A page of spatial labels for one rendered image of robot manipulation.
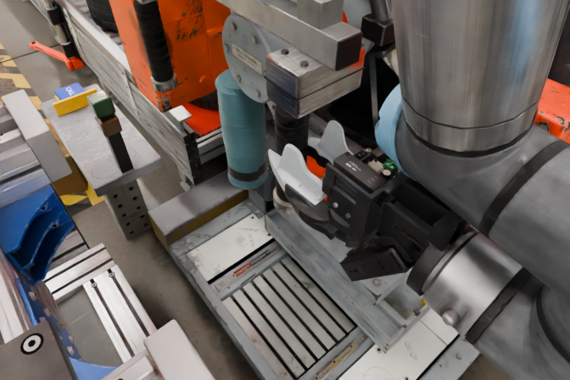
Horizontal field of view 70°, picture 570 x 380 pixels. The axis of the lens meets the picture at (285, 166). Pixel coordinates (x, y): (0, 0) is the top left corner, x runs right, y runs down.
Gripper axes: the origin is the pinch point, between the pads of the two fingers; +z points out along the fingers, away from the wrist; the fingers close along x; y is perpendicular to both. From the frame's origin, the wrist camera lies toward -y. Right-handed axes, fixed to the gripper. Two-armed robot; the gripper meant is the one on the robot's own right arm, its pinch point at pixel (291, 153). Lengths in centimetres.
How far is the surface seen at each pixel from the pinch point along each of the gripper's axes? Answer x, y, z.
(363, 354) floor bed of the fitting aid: -20, -77, -7
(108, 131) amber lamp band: 9, -25, 50
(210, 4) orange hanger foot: -25, -9, 59
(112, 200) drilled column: 11, -63, 70
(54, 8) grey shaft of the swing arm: -13, -47, 180
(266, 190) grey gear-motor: -23, -54, 37
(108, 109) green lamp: 7, -19, 50
